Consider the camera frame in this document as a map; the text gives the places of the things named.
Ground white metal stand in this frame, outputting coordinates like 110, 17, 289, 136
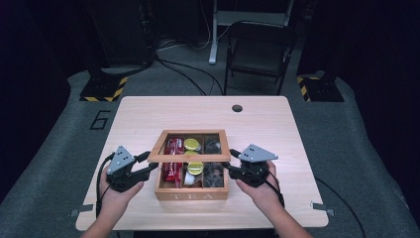
208, 0, 295, 65

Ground red tea packets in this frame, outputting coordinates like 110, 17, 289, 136
163, 137, 185, 183

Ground black equipment cabinet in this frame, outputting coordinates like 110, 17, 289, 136
86, 0, 157, 68

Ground black cable bundle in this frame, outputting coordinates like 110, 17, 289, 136
154, 57, 226, 97

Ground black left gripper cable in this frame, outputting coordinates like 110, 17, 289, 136
95, 153, 117, 219

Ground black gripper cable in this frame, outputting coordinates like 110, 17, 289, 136
263, 163, 286, 209
95, 153, 117, 219

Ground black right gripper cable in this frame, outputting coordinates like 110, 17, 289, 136
263, 163, 286, 209

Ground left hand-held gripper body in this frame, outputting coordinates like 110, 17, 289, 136
106, 145, 147, 193

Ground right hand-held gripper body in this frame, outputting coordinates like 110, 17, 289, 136
238, 144, 279, 188

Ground wooden framed glass lid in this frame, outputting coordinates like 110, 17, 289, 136
147, 129, 232, 164

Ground grey table bracket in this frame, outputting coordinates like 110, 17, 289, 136
310, 200, 336, 218
68, 203, 95, 218

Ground wooden tea box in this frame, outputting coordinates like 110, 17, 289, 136
154, 133, 230, 201

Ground dark tea bags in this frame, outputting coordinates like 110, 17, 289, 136
202, 136, 225, 188

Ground person's left hand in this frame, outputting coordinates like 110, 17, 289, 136
98, 167, 145, 217

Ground person's right hand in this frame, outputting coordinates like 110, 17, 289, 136
236, 161, 285, 217

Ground black striped stand base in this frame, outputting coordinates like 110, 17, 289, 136
295, 70, 346, 103
79, 67, 129, 103

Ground black folding chair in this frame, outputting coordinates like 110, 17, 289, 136
223, 20, 298, 97

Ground thin black cable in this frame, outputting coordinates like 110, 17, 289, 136
314, 177, 367, 238

